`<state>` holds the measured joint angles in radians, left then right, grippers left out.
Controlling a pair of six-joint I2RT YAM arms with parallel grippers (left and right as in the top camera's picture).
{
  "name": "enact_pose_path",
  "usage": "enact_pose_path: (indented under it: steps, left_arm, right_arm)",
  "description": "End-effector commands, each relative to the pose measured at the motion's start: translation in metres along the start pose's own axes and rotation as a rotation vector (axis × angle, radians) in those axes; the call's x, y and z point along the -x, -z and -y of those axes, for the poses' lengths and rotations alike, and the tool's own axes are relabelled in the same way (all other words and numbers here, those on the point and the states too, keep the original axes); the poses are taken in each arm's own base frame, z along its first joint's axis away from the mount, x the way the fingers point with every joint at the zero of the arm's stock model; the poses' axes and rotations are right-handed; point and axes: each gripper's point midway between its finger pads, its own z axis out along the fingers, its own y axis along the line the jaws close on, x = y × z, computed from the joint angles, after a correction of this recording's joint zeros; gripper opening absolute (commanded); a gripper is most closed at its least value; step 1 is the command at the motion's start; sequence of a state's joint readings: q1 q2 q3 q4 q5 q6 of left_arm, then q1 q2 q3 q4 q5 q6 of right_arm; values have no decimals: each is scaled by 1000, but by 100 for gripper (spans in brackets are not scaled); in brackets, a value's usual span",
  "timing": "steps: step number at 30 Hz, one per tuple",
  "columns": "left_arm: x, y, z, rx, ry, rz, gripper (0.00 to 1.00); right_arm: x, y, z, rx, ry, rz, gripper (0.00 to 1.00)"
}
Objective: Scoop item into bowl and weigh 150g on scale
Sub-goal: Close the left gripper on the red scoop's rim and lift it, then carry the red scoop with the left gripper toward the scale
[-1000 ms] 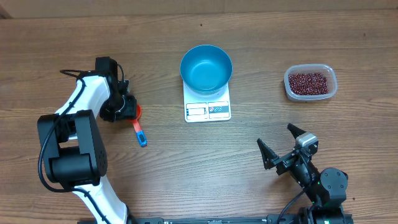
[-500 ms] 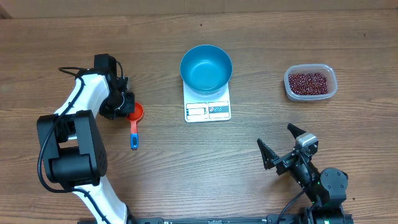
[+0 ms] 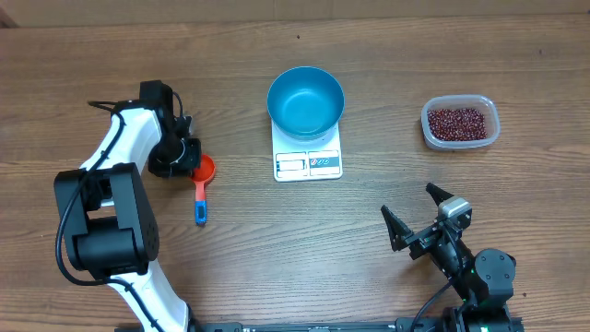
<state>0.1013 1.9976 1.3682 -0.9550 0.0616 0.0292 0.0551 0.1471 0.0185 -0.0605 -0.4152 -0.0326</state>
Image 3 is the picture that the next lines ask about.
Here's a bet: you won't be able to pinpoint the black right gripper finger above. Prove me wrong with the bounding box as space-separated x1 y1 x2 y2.
425 183 454 206
381 206 412 252

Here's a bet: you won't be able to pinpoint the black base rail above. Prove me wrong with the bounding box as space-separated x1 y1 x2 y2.
114 317 525 332

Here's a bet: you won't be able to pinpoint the white digital kitchen scale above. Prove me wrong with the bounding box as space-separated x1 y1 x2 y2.
271 122 343 183

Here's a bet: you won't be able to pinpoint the teal plastic bowl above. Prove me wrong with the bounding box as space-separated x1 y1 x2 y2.
266 66 346 140

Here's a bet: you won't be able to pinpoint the red beans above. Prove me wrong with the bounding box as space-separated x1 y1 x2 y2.
427 108 488 141

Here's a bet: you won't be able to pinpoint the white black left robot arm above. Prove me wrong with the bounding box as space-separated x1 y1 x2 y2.
53 80 202 331

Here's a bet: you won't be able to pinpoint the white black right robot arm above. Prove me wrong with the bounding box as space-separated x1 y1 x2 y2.
381 183 524 332

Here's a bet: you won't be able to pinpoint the red scoop with blue handle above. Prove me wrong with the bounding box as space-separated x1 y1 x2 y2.
191 154 216 226

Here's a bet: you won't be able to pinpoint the clear plastic container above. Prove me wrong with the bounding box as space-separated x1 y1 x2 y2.
420 94 501 150

